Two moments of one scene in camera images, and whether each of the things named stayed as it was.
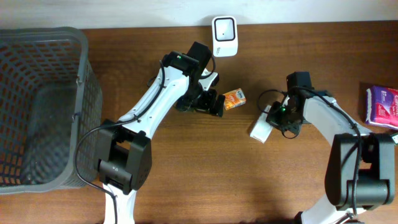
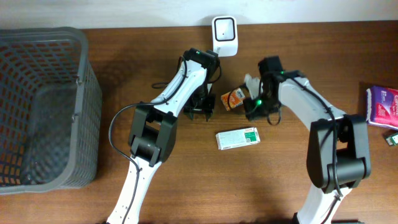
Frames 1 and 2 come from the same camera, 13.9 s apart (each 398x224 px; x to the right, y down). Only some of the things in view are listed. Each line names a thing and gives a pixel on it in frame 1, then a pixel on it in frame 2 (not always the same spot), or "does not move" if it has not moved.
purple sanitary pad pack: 382,106 does not move
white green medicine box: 262,127 → 237,138
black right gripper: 280,121 → 249,105
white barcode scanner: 224,30 does not move
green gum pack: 395,139 does not move
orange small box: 234,98 does not move
